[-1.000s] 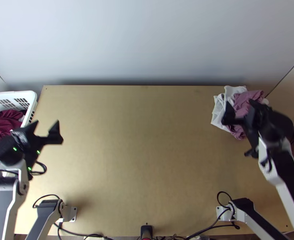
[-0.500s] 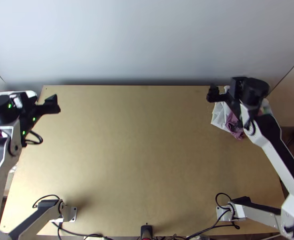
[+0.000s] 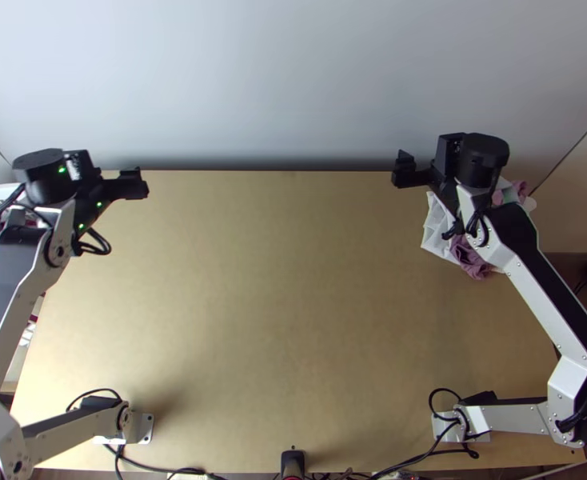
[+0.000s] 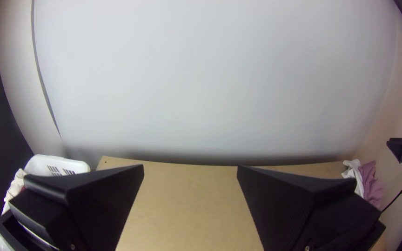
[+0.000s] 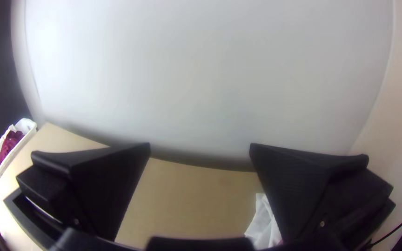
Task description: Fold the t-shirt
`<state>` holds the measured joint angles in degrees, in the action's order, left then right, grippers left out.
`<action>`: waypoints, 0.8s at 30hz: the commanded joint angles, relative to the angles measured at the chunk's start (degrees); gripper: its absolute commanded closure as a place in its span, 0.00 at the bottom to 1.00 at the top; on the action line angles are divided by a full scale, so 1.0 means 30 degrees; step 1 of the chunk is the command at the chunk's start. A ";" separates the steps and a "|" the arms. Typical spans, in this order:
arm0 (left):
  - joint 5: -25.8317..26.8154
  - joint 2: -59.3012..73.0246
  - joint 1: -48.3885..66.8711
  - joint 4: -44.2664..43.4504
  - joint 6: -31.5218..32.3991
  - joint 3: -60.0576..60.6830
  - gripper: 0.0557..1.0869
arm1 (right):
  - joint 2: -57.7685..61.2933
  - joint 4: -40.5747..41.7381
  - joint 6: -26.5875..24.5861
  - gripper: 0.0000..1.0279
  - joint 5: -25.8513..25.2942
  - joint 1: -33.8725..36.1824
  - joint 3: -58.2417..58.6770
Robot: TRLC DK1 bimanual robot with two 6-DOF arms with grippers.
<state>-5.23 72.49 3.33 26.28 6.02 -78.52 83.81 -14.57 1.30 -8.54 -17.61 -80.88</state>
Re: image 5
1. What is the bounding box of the black cable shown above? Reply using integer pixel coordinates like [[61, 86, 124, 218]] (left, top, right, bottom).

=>
[[365, 212, 402, 250]]

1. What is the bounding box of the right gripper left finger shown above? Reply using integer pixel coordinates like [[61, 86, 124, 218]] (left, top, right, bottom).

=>
[[16, 142, 151, 242]]

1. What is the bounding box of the heap of clothes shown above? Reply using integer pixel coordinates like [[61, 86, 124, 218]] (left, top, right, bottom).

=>
[[244, 193, 285, 250]]

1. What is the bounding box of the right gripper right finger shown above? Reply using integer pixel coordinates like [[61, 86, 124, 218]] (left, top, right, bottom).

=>
[[249, 143, 396, 251]]

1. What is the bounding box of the maroon t-shirt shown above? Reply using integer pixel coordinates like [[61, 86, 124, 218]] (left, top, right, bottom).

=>
[[0, 130, 24, 165]]

